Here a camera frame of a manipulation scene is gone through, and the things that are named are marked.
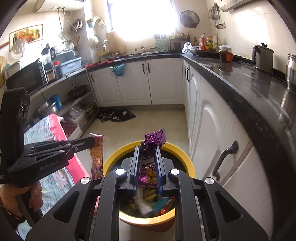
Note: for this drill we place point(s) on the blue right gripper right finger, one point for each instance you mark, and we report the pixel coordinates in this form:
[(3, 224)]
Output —
[(160, 171)]

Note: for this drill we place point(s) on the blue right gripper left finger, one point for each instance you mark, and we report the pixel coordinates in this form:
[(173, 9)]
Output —
[(134, 170)]

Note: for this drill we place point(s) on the purple snack wrapper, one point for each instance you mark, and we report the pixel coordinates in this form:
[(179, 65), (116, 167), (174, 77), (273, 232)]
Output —
[(147, 170)]

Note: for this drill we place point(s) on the yellow snack wrapper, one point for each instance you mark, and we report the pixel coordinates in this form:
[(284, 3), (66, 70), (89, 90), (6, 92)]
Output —
[(96, 153)]

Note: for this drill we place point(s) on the blue knitted cloth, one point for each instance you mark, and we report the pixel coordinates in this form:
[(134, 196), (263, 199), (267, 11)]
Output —
[(158, 208)]

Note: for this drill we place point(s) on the red candy wrapper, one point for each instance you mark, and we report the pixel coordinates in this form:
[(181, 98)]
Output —
[(167, 206)]

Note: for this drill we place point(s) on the white orange plastic bag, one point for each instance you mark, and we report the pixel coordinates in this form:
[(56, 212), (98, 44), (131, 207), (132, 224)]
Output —
[(143, 206)]

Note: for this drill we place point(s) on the yellow rimmed trash bin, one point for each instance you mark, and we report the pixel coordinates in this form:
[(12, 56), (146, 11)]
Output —
[(180, 160)]

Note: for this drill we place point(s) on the white kitchen base cabinets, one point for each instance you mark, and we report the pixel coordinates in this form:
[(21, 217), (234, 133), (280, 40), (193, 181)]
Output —
[(204, 130)]

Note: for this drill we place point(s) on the person's left hand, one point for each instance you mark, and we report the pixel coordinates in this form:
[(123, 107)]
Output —
[(9, 192)]

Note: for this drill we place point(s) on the hello kitty patterned tablecloth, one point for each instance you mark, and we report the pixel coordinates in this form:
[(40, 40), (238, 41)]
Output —
[(56, 178)]

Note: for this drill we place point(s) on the steel cooking pot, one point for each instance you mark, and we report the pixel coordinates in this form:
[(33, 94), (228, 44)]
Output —
[(46, 109)]

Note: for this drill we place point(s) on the black floor mat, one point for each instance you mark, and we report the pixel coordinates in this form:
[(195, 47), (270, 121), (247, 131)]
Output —
[(116, 115)]

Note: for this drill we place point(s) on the metal shelf rack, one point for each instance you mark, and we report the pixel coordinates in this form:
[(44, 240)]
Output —
[(60, 88)]

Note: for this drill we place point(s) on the black microwave oven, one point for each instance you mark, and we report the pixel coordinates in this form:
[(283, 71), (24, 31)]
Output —
[(32, 78)]

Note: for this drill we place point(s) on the black frying pan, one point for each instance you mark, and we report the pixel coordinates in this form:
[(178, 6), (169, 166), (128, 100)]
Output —
[(77, 92)]

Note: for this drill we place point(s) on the blue hanging basket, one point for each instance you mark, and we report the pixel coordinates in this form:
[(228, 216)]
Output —
[(118, 70)]

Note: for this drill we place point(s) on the blue plastic storage box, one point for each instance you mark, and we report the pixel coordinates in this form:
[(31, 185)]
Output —
[(67, 62)]

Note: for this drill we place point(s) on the black blender jug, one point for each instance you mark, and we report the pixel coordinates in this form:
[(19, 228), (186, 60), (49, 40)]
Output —
[(48, 54)]

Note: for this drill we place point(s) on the black stone countertop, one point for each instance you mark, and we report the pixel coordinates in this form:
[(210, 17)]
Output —
[(260, 101)]

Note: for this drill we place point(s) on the grey electric kettle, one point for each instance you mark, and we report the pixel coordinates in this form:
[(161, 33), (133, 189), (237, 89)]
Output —
[(262, 58)]

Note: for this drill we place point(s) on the fruit picture on wall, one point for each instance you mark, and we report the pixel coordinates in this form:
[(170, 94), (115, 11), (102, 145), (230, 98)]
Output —
[(30, 34)]

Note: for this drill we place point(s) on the wall mounted small fan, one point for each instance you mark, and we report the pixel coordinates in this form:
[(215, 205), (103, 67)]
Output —
[(189, 19)]

